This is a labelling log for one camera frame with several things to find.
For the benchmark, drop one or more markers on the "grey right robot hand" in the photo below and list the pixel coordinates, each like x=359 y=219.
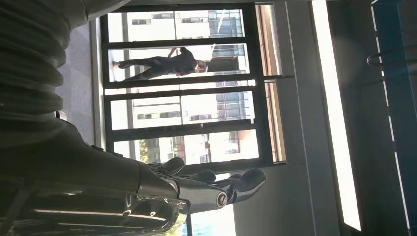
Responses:
x=81 y=182

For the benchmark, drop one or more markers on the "person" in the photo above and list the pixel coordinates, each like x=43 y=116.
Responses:
x=169 y=65

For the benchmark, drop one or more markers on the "long ceiling light strip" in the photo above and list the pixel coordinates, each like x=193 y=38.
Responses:
x=335 y=130

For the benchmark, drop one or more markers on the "black window frame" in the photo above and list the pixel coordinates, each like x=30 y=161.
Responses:
x=182 y=132

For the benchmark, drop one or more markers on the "brown window side frame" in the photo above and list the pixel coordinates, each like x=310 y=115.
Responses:
x=273 y=123

